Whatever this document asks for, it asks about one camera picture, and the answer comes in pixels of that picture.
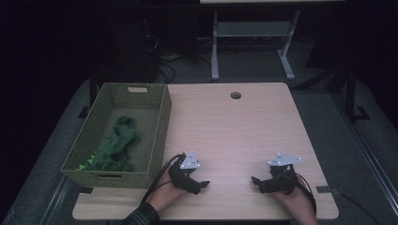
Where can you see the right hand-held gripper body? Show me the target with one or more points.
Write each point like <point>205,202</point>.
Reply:
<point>281,182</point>

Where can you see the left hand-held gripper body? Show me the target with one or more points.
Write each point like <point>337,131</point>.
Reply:
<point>183,179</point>

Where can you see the green woven basket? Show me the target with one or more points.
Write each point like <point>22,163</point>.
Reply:
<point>147,140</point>

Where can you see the green plush toy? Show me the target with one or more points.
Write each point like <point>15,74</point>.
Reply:
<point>115,143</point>

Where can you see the person's left hand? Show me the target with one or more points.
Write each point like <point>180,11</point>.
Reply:
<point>165,193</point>

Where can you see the person's right hand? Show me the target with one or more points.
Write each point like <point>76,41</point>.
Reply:
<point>297,203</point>

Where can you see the grey tape strip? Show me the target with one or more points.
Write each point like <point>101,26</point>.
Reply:
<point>324,189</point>

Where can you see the black metal stand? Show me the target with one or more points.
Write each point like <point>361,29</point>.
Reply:
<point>350,93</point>

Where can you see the dark computer tower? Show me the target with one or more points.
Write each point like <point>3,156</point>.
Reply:
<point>131,56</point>

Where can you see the white metal table frame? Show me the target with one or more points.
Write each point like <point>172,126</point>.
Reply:
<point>250,28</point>

